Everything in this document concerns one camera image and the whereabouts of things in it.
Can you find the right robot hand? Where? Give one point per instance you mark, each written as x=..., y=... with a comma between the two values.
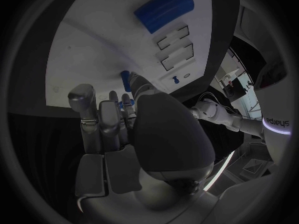
x=168, y=134

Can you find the long blue peg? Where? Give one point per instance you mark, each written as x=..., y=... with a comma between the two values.
x=125, y=80

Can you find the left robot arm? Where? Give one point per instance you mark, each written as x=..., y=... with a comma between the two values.
x=217, y=113

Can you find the white task board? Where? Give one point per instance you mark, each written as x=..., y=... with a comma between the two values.
x=98, y=50

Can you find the small blue peg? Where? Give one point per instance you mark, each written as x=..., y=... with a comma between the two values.
x=175, y=79

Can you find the glowing light bar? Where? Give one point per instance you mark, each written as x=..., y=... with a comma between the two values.
x=220, y=169

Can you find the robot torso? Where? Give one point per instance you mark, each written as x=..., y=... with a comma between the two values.
x=275, y=100

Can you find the large blue cylinder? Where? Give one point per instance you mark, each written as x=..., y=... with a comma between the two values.
x=163, y=10

